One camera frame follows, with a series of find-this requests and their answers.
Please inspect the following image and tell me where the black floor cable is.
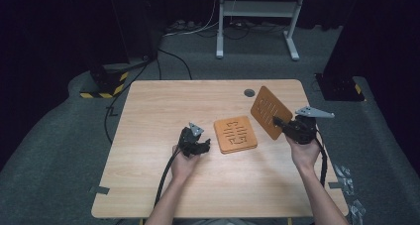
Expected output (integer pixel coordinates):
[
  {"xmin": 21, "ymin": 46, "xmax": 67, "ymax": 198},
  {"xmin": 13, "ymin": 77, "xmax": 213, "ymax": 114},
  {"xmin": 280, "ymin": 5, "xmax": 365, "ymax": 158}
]
[{"xmin": 103, "ymin": 48, "xmax": 193, "ymax": 146}]

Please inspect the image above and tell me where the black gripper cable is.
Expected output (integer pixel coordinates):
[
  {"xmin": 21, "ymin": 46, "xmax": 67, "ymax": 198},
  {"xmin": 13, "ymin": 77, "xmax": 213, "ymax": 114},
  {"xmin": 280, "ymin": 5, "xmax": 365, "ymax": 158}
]
[
  {"xmin": 154, "ymin": 148, "xmax": 181, "ymax": 208},
  {"xmin": 313, "ymin": 129, "xmax": 329, "ymax": 188}
]

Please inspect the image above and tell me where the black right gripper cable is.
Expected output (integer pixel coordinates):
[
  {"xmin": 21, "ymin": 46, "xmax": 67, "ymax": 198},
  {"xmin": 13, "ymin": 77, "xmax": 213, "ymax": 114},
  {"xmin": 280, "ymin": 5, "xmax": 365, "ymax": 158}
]
[{"xmin": 313, "ymin": 129, "xmax": 329, "ymax": 188}]

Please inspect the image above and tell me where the black stand base striped tape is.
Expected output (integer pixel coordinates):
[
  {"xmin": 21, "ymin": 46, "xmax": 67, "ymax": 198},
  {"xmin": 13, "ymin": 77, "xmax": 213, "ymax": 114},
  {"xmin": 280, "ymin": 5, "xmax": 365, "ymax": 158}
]
[{"xmin": 79, "ymin": 63, "xmax": 130, "ymax": 100}]

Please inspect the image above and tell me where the white metal stand frame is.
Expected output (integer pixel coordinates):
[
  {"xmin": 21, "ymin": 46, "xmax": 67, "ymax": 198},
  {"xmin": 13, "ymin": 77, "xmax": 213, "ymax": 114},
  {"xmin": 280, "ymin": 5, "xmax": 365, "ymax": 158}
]
[{"xmin": 215, "ymin": 0, "xmax": 308, "ymax": 61}]

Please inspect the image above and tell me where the wooden slotted coaster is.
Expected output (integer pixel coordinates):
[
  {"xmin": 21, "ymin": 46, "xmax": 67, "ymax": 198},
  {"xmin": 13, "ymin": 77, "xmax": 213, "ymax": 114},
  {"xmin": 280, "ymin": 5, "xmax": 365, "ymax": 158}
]
[
  {"xmin": 250, "ymin": 85, "xmax": 294, "ymax": 141},
  {"xmin": 213, "ymin": 115, "xmax": 259, "ymax": 155}
]

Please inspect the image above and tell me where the person's left hand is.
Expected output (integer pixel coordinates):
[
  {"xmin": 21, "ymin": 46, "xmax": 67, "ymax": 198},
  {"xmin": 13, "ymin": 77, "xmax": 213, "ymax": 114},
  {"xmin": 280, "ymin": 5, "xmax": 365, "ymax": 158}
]
[{"xmin": 169, "ymin": 145, "xmax": 202, "ymax": 183}]

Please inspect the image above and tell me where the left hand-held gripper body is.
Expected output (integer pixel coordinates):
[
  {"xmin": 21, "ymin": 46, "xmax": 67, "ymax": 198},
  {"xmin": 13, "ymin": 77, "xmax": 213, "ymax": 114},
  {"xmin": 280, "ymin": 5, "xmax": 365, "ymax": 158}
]
[{"xmin": 177, "ymin": 121, "xmax": 205, "ymax": 159}]

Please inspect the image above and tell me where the white floor cable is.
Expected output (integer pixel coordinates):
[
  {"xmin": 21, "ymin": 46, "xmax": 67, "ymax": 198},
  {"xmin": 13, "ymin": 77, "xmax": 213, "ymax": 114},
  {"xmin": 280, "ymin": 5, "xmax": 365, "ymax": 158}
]
[{"xmin": 162, "ymin": 0, "xmax": 221, "ymax": 39}]

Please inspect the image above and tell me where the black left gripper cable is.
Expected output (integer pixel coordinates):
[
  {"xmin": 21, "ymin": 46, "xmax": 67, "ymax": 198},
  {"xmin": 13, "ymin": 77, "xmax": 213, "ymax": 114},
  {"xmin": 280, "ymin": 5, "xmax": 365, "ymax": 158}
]
[{"xmin": 154, "ymin": 148, "xmax": 181, "ymax": 208}]

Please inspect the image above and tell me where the crumpled clear plastic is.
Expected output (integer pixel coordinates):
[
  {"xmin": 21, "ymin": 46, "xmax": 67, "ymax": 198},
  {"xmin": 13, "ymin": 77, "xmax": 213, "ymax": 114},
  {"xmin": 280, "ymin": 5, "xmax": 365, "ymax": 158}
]
[
  {"xmin": 332, "ymin": 165, "xmax": 357, "ymax": 197},
  {"xmin": 348, "ymin": 199, "xmax": 368, "ymax": 225}
]

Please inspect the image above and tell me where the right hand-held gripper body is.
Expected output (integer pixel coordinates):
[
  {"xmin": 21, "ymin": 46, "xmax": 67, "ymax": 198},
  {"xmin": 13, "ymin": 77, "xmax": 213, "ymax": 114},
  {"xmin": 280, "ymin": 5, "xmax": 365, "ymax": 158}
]
[{"xmin": 280, "ymin": 106, "xmax": 335, "ymax": 146}]

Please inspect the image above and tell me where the person's right hand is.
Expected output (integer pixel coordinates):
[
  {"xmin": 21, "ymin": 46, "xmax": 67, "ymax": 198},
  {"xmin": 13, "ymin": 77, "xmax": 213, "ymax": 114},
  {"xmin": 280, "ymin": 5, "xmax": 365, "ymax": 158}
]
[{"xmin": 285, "ymin": 135, "xmax": 322, "ymax": 173}]

